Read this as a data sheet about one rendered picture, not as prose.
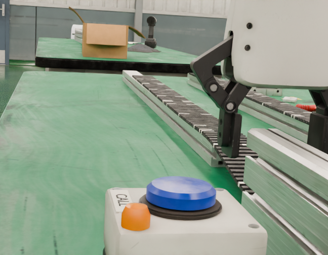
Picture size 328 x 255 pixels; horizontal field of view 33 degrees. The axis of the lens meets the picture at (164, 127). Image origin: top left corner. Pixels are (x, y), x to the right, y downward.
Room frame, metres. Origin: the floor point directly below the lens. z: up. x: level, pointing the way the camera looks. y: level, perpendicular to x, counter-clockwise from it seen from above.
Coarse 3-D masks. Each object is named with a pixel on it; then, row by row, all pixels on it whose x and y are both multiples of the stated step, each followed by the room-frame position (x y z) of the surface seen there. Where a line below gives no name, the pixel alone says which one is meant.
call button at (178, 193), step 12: (156, 180) 0.31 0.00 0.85; (168, 180) 0.31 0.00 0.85; (180, 180) 0.31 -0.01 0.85; (192, 180) 0.32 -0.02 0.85; (156, 192) 0.30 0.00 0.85; (168, 192) 0.29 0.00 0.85; (180, 192) 0.29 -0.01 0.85; (192, 192) 0.29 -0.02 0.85; (204, 192) 0.30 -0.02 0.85; (156, 204) 0.29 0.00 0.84; (168, 204) 0.29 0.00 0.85; (180, 204) 0.29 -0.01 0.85; (192, 204) 0.29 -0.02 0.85; (204, 204) 0.29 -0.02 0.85
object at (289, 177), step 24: (264, 144) 0.40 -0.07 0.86; (288, 144) 0.38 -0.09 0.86; (264, 168) 0.40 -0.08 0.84; (288, 168) 0.36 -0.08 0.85; (312, 168) 0.33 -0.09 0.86; (264, 192) 0.39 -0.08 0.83; (288, 192) 0.35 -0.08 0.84; (312, 192) 0.34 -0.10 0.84; (264, 216) 0.39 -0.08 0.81; (288, 216) 0.35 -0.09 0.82; (312, 216) 0.32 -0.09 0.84; (288, 240) 0.35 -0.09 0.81; (312, 240) 0.31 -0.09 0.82
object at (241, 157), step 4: (220, 156) 0.59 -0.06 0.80; (224, 156) 0.59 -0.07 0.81; (240, 156) 0.60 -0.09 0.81; (244, 156) 0.60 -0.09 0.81; (252, 156) 0.60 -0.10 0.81; (256, 156) 0.60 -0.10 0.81; (224, 160) 0.58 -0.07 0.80; (228, 160) 0.58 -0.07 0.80; (232, 160) 0.58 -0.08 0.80; (236, 160) 0.58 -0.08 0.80; (240, 160) 0.59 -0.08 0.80; (244, 160) 0.59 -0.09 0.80
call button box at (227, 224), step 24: (120, 192) 0.33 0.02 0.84; (144, 192) 0.33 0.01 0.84; (216, 192) 0.34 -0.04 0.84; (120, 216) 0.29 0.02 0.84; (168, 216) 0.28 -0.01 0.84; (192, 216) 0.29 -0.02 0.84; (216, 216) 0.29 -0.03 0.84; (240, 216) 0.30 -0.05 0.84; (120, 240) 0.26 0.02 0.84; (144, 240) 0.26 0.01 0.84; (168, 240) 0.27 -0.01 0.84; (192, 240) 0.27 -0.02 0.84; (216, 240) 0.27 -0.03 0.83; (240, 240) 0.27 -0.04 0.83; (264, 240) 0.28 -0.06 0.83
